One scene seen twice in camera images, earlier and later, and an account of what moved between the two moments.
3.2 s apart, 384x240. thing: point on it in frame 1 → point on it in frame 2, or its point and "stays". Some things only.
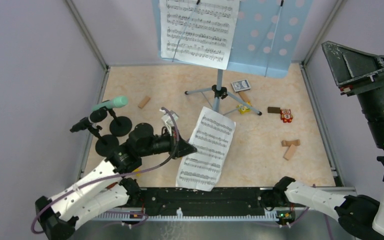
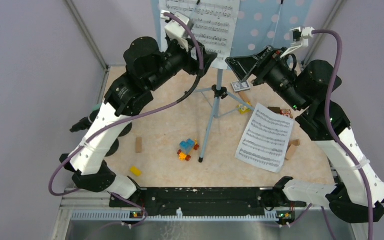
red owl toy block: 286,116 stays
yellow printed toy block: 243,109 stays
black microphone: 96,116 stays
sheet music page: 212,136 → 266,139
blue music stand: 266,36 stays
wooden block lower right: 290,152 stays
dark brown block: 275,110 stays
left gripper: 179,147 → 192,66
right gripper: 347,64 → 269,58
